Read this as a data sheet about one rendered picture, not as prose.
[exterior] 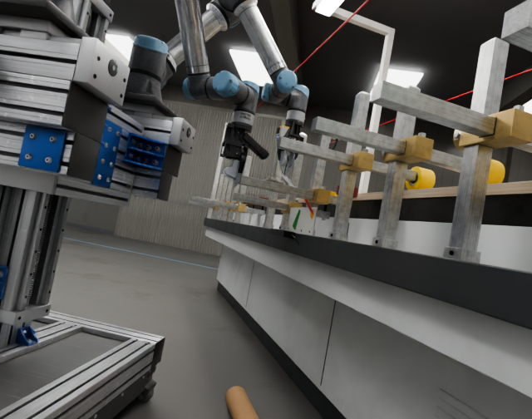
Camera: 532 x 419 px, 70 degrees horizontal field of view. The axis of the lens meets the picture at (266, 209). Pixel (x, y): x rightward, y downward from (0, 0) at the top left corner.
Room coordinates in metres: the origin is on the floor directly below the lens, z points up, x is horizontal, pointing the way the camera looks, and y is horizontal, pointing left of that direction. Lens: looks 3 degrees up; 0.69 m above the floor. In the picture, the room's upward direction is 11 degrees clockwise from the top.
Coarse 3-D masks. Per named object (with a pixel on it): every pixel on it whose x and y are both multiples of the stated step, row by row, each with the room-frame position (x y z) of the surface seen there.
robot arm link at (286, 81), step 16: (224, 0) 1.38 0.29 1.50; (240, 0) 1.33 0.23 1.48; (256, 0) 1.36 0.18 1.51; (240, 16) 1.37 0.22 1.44; (256, 16) 1.35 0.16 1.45; (256, 32) 1.36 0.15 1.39; (256, 48) 1.39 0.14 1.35; (272, 48) 1.37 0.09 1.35; (272, 64) 1.38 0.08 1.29; (272, 80) 1.41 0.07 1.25; (288, 80) 1.37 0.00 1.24
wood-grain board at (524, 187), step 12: (408, 192) 1.22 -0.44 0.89; (420, 192) 1.16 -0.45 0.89; (432, 192) 1.11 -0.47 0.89; (444, 192) 1.07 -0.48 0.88; (456, 192) 1.02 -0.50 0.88; (492, 192) 0.91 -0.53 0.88; (504, 192) 0.88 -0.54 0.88; (516, 192) 0.85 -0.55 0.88; (528, 192) 0.82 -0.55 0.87; (252, 204) 3.11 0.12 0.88
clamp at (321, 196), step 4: (316, 192) 1.37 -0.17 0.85; (320, 192) 1.35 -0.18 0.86; (324, 192) 1.36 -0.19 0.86; (328, 192) 1.36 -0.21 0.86; (316, 196) 1.36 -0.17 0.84; (320, 196) 1.36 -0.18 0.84; (324, 196) 1.36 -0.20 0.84; (328, 196) 1.36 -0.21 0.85; (304, 200) 1.46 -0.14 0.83; (308, 200) 1.42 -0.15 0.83; (312, 200) 1.39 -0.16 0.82; (316, 200) 1.35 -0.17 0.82; (320, 200) 1.36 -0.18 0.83; (324, 200) 1.36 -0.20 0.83; (328, 200) 1.37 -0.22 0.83; (320, 204) 1.41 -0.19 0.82; (324, 204) 1.38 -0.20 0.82
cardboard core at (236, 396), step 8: (232, 392) 1.46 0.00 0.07; (240, 392) 1.45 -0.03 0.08; (232, 400) 1.42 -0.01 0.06; (240, 400) 1.40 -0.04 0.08; (248, 400) 1.41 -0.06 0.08; (232, 408) 1.39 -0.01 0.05; (240, 408) 1.35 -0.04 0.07; (248, 408) 1.34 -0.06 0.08; (232, 416) 1.37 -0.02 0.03; (240, 416) 1.31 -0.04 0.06; (248, 416) 1.29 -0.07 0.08; (256, 416) 1.31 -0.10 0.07
